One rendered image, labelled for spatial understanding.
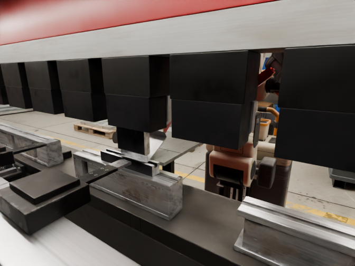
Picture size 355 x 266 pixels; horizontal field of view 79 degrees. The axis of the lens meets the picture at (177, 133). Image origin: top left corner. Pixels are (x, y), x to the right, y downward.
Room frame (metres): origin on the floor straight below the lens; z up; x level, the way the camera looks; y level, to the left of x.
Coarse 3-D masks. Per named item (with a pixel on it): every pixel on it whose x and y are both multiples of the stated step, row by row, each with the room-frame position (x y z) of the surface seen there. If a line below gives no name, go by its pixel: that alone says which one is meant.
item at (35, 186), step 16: (32, 176) 0.37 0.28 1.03; (48, 176) 0.37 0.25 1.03; (64, 176) 0.37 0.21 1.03; (80, 176) 0.43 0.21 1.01; (96, 176) 0.43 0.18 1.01; (0, 192) 0.34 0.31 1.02; (16, 192) 0.33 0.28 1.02; (32, 192) 0.32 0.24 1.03; (48, 192) 0.32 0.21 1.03; (64, 192) 0.34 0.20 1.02; (80, 192) 0.35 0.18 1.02; (0, 208) 0.33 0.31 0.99; (16, 208) 0.29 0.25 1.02; (32, 208) 0.29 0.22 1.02; (48, 208) 0.30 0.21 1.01; (64, 208) 0.32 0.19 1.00; (32, 224) 0.28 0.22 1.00; (48, 224) 0.30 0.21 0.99
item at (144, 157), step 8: (120, 128) 0.56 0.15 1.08; (120, 136) 0.56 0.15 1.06; (128, 136) 0.55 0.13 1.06; (136, 136) 0.53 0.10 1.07; (144, 136) 0.52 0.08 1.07; (120, 144) 0.57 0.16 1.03; (128, 144) 0.55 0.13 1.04; (136, 144) 0.53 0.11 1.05; (144, 144) 0.52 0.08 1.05; (128, 152) 0.56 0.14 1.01; (136, 152) 0.53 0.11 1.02; (144, 152) 0.52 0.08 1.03; (144, 160) 0.53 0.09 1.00
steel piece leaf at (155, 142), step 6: (156, 132) 0.61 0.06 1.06; (162, 132) 0.60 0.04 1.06; (150, 138) 0.61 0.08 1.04; (156, 138) 0.61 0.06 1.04; (162, 138) 0.60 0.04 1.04; (150, 144) 0.59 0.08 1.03; (156, 144) 0.58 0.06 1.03; (150, 150) 0.56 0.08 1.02; (156, 150) 0.56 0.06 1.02; (150, 156) 0.54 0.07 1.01
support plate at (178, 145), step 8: (168, 136) 0.76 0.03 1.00; (168, 144) 0.67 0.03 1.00; (176, 144) 0.67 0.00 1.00; (184, 144) 0.67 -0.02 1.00; (192, 144) 0.67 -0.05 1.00; (200, 144) 0.69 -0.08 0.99; (160, 152) 0.60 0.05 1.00; (168, 152) 0.60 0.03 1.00; (184, 152) 0.60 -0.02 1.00; (160, 160) 0.53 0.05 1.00; (168, 160) 0.53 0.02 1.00
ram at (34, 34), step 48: (0, 0) 0.82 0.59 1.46; (48, 0) 0.65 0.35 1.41; (96, 0) 0.55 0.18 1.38; (144, 0) 0.47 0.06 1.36; (192, 0) 0.41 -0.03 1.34; (240, 0) 0.36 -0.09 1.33; (288, 0) 0.33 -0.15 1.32; (336, 0) 0.30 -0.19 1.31; (0, 48) 0.86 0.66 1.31; (48, 48) 0.67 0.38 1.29; (96, 48) 0.55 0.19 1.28; (144, 48) 0.47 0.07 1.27; (192, 48) 0.41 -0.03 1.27; (240, 48) 0.36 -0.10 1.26
